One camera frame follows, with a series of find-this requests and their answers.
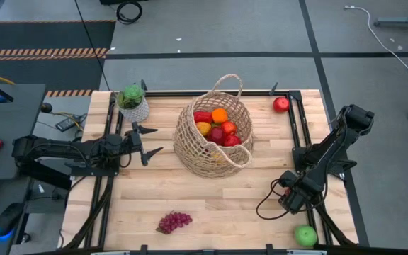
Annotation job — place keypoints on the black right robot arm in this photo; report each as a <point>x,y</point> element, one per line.
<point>335,141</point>

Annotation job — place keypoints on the dark red apple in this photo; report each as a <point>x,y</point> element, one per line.
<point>287,191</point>
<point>216,135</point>

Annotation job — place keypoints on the orange fruit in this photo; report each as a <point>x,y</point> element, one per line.
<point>220,115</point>

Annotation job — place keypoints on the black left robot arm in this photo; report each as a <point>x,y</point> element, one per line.
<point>48,147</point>

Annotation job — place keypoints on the black hazard striped floor mat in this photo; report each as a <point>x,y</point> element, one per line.
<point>48,35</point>

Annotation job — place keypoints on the black computer mouse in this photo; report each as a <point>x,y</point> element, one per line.
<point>8,219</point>

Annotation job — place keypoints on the grey metal table leg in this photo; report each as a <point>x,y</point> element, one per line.
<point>402,22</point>

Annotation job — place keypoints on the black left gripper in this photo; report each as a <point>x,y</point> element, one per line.
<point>127,145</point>

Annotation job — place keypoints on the orange yellow mango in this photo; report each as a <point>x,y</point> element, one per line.
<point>203,128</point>

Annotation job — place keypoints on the black aluminium table frame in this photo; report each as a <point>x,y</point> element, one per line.
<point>260,93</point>

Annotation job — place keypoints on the purple grape bunch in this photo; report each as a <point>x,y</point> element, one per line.
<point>174,222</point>

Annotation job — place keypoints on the black power adapter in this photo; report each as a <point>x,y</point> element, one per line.
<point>67,123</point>

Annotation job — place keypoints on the black round knob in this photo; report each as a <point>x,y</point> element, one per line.
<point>46,107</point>

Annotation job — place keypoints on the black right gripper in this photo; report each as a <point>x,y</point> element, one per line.
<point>297,193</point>

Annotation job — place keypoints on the succulent in white patterned pot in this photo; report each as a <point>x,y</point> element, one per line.
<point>131,97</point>

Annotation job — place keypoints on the bright green apple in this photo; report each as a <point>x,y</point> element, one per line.
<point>305,236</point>

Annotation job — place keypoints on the dark grey side desk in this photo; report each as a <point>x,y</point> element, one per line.
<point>16,106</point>

